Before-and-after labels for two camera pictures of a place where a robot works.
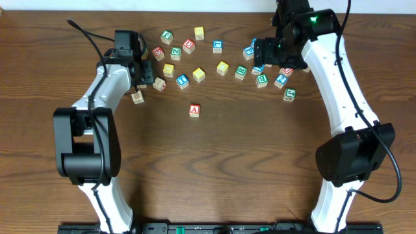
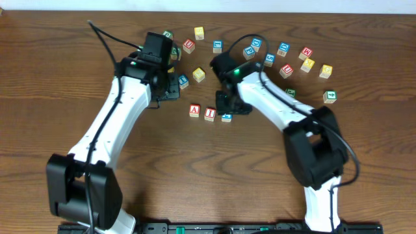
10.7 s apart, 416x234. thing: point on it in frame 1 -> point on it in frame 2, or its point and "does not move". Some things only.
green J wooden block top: [166, 36] does not move
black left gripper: [149, 78] -> [173, 92]
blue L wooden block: [218, 46] does not move
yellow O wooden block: [168, 69] does not move
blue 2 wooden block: [281, 80] -> [227, 117]
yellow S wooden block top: [199, 33] does not move
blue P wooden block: [248, 52] does not move
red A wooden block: [194, 110] does not move
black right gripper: [264, 54] -> [221, 108]
